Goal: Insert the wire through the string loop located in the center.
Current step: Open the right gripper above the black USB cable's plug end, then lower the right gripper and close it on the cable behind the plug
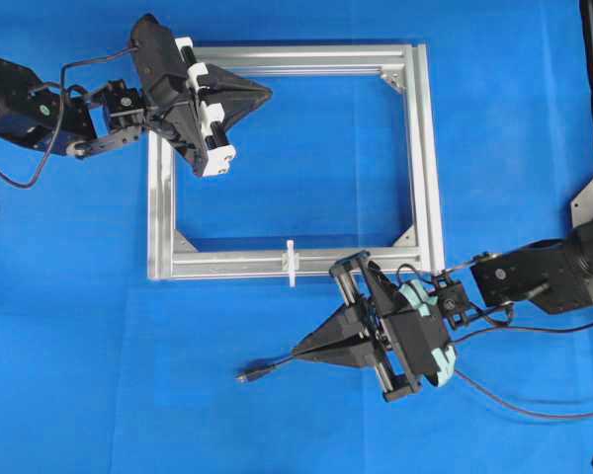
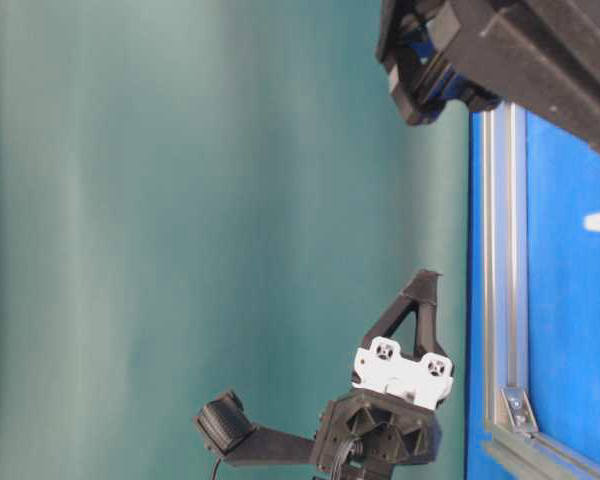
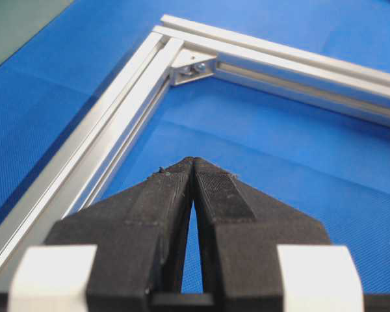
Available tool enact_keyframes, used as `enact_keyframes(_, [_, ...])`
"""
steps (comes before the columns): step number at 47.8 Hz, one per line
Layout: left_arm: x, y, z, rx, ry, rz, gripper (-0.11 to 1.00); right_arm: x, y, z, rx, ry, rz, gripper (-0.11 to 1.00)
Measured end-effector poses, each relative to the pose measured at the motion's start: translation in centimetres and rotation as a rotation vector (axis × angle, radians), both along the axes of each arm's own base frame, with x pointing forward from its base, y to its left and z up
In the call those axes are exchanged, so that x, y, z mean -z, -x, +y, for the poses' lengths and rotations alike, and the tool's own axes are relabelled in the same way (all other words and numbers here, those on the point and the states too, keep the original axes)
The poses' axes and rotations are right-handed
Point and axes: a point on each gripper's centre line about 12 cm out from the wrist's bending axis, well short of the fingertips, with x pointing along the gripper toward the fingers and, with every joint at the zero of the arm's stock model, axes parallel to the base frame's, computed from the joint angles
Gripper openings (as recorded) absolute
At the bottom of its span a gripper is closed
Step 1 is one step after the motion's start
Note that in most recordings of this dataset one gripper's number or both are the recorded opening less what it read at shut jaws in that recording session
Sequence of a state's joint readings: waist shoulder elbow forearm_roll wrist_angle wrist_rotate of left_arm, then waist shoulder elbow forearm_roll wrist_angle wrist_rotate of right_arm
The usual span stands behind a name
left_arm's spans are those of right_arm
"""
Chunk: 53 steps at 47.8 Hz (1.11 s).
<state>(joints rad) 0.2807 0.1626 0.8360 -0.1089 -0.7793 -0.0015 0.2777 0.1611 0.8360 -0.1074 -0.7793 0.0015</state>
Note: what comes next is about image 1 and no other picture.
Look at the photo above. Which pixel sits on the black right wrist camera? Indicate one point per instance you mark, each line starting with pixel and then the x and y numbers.
pixel 413 325

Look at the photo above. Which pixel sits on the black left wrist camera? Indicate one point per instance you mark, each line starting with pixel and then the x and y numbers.
pixel 158 63

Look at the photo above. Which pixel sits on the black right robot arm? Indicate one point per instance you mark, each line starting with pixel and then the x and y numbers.
pixel 556 275

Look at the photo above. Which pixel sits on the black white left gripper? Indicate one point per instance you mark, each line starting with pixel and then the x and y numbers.
pixel 212 101

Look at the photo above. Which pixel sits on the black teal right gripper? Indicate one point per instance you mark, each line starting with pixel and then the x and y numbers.
pixel 352 336

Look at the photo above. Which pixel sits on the white zip tie loop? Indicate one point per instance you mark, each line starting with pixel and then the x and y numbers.
pixel 290 262

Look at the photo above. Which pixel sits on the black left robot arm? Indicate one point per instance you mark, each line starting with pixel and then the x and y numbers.
pixel 69 120

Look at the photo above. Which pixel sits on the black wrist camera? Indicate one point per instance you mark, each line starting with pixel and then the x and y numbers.
pixel 413 325
pixel 158 63

